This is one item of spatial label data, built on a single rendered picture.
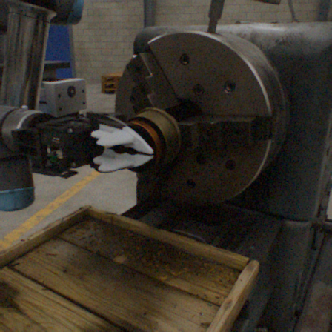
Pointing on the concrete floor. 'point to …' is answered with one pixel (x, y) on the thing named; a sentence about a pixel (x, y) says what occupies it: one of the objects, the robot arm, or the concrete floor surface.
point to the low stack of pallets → (110, 82)
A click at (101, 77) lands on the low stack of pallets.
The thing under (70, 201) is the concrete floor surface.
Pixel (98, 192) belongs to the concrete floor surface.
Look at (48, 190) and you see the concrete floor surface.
